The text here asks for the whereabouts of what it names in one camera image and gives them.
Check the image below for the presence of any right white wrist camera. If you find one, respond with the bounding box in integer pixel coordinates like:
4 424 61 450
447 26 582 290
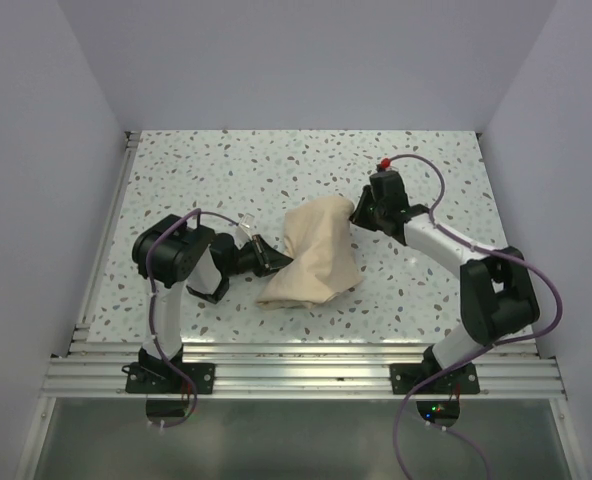
376 158 399 175

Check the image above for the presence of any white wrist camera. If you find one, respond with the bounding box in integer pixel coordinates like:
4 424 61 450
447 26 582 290
235 213 255 243
376 158 399 175

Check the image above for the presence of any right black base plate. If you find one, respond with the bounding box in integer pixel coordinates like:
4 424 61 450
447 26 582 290
389 363 481 395

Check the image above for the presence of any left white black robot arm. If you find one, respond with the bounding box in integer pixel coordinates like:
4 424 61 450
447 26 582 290
132 209 292 393

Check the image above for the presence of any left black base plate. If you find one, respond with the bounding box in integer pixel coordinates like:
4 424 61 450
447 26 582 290
121 359 216 395

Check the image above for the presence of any beige cloth wrap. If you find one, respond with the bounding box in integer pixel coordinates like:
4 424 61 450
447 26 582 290
256 196 363 310

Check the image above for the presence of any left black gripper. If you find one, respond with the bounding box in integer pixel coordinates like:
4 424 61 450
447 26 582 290
224 234 294 278

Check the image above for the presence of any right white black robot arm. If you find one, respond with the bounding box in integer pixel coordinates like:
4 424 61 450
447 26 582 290
350 167 540 393

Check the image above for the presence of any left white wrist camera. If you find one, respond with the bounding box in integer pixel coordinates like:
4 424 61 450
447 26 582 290
235 213 255 243

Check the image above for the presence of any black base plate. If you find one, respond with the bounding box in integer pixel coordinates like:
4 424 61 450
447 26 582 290
389 363 481 395
121 359 216 395

